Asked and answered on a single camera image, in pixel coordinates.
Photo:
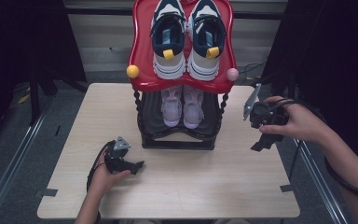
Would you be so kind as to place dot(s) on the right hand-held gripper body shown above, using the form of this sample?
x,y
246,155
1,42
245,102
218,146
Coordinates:
x,y
262,113

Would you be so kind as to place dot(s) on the person's left hand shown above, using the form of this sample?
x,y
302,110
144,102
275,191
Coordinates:
x,y
101,180

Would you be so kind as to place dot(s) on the translucent purple jelly sandal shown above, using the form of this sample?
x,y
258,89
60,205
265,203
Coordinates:
x,y
171,109
193,109

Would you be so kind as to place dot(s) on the metal floor rail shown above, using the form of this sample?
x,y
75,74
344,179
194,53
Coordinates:
x,y
315,174
12,157

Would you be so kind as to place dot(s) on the red and black shoe rack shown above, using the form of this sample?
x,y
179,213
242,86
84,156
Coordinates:
x,y
183,143

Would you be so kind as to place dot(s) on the person's right hand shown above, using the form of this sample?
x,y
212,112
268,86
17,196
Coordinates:
x,y
304,124

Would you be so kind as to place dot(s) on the black curtain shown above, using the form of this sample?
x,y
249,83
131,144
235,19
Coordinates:
x,y
338,62
18,46

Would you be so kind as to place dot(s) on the yellow strip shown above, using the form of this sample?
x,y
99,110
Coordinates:
x,y
24,99

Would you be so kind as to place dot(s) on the navy and white sneaker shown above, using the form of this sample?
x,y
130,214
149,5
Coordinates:
x,y
167,37
206,37

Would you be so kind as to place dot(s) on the black metal stand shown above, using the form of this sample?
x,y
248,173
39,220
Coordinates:
x,y
34,102

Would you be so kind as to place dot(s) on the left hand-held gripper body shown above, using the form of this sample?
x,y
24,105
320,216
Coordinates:
x,y
121,144

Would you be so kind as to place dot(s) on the grey tape piece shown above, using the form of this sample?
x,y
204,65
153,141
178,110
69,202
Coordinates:
x,y
49,192
287,188

